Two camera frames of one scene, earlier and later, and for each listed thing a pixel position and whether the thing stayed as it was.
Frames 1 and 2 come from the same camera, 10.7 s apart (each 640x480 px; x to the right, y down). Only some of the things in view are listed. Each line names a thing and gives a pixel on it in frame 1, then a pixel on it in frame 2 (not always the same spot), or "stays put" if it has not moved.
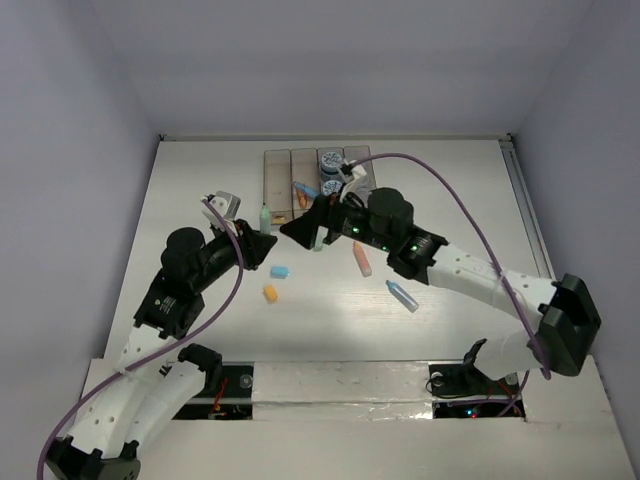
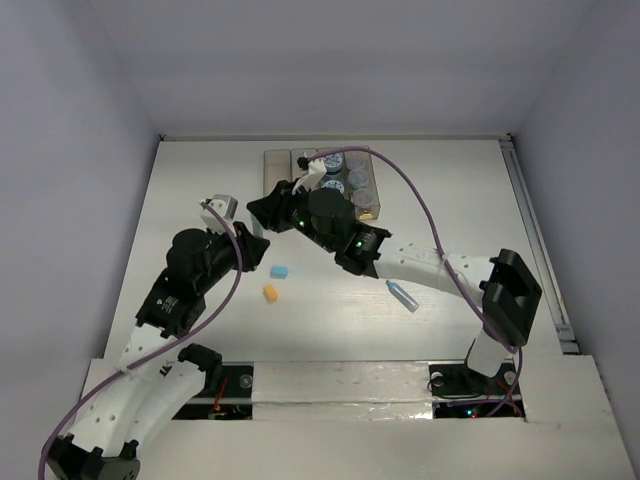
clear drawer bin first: x=278 y=185 stays put
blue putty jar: x=330 y=163 stays put
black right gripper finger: x=304 y=228 -> x=268 y=210
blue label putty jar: x=331 y=187 stays put
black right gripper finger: x=321 y=212 -> x=282 y=193
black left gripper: x=245 y=244 stays put
